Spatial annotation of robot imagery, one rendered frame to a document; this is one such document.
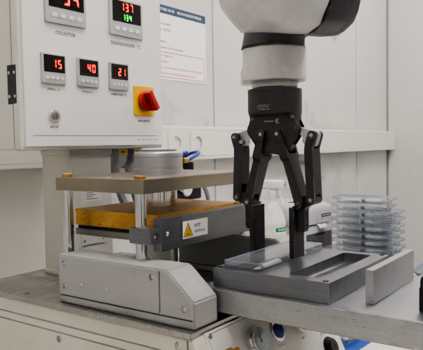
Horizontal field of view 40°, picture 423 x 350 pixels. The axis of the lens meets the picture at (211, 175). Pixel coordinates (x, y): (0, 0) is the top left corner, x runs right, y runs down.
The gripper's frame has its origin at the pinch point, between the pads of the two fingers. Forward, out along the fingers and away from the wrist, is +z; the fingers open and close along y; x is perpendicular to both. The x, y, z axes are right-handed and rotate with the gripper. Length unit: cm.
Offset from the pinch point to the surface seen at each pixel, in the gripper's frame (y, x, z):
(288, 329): 0.2, 2.9, 14.5
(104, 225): -23.6, -10.4, -0.8
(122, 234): -19.9, -10.4, 0.3
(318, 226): -41, 98, 14
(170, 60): -69, 60, -37
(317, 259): 5.4, 1.6, 3.4
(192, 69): -69, 70, -35
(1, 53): -39, -16, -27
